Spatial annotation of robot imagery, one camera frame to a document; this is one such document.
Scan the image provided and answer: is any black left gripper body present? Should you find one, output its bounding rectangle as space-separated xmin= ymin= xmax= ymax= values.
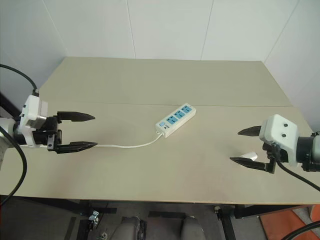
xmin=31 ymin=114 xmax=63 ymax=152

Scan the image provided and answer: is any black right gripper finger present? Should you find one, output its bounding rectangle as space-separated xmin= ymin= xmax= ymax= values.
xmin=237 ymin=125 xmax=263 ymax=139
xmin=229 ymin=156 xmax=270 ymax=173

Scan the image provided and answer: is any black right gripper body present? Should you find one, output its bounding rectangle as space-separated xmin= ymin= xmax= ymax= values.
xmin=261 ymin=141 xmax=281 ymax=175

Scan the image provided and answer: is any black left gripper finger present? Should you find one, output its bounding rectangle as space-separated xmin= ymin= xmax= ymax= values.
xmin=56 ymin=110 xmax=97 ymax=124
xmin=54 ymin=141 xmax=99 ymax=155

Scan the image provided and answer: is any white plug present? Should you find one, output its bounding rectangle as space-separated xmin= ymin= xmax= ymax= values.
xmin=240 ymin=150 xmax=258 ymax=162

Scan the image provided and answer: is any white blue power strip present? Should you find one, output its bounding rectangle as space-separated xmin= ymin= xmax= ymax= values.
xmin=155 ymin=102 xmax=197 ymax=138

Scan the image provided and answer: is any orange floor mat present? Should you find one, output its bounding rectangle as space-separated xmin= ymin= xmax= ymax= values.
xmin=259 ymin=205 xmax=320 ymax=240

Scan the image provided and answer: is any small silver metal clamp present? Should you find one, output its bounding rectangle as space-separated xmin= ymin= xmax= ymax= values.
xmin=88 ymin=210 xmax=101 ymax=222

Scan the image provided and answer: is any dark rounded grey shape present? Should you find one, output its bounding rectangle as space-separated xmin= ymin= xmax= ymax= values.
xmin=179 ymin=215 xmax=204 ymax=240
xmin=116 ymin=215 xmax=146 ymax=240

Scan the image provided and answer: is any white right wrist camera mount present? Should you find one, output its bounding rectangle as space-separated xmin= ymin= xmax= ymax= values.
xmin=258 ymin=114 xmax=300 ymax=168

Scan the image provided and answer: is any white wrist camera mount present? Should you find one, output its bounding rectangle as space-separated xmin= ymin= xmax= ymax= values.
xmin=258 ymin=114 xmax=300 ymax=168
xmin=18 ymin=94 xmax=50 ymax=147

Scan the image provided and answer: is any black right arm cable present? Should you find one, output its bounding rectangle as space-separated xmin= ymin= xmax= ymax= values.
xmin=273 ymin=144 xmax=320 ymax=240

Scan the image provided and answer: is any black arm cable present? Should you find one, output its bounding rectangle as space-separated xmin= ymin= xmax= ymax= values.
xmin=0 ymin=63 xmax=40 ymax=207
xmin=273 ymin=144 xmax=320 ymax=240

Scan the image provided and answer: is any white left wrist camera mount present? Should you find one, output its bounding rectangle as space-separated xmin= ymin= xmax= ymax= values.
xmin=18 ymin=94 xmax=50 ymax=147

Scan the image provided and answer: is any white power cable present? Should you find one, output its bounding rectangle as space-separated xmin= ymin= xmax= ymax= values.
xmin=95 ymin=131 xmax=165 ymax=149

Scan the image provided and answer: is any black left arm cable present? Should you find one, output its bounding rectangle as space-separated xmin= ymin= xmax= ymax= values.
xmin=0 ymin=63 xmax=40 ymax=207

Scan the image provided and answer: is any black table frame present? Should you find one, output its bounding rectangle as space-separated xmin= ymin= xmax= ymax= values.
xmin=0 ymin=193 xmax=314 ymax=240

